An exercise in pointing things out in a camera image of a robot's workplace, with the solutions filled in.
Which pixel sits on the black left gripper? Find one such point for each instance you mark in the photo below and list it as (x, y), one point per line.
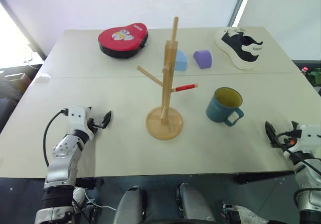
(94, 125)

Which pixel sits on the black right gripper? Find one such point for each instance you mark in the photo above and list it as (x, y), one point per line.
(282, 141)

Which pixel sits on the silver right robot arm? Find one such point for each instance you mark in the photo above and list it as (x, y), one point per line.
(307, 178)

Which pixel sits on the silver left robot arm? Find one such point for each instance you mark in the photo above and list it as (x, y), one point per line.
(62, 156)

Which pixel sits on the wooden mug tree stand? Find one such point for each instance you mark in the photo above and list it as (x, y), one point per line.
(165, 88)

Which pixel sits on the blue enamel mug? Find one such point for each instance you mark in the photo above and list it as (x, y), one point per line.
(218, 109)

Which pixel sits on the green plant with pink flower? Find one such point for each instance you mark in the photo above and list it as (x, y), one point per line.
(316, 77)

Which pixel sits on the small white plastic piece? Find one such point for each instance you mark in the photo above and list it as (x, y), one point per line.
(42, 79)

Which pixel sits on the red black boxing pad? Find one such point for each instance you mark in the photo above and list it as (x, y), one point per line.
(120, 39)

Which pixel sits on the grey rounded robot leg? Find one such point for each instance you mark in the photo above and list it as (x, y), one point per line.
(194, 204)
(131, 205)

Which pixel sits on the white black sneaker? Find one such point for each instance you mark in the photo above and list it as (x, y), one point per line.
(240, 49)

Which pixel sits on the light blue foam block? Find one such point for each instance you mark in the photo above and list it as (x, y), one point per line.
(180, 62)

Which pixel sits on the cardboard box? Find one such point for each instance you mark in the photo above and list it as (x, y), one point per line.
(16, 82)

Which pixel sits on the purple foam block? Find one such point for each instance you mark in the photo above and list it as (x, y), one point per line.
(203, 58)

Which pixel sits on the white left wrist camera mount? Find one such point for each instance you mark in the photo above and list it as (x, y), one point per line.
(77, 118)

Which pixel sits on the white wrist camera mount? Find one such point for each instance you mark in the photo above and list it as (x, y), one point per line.
(309, 136)
(77, 118)

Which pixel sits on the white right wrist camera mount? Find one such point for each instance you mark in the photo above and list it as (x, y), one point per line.
(309, 136)

